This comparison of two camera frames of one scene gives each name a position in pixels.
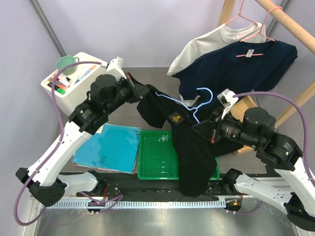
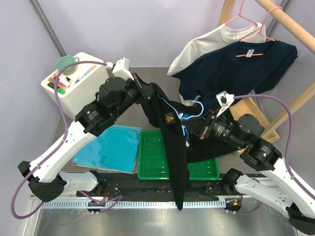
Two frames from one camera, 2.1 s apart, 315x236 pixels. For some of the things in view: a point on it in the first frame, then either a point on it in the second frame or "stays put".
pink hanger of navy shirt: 259,33 stays put
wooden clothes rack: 285,21 stays put
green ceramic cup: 65,61 stays put
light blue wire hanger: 194,108 → 187,115
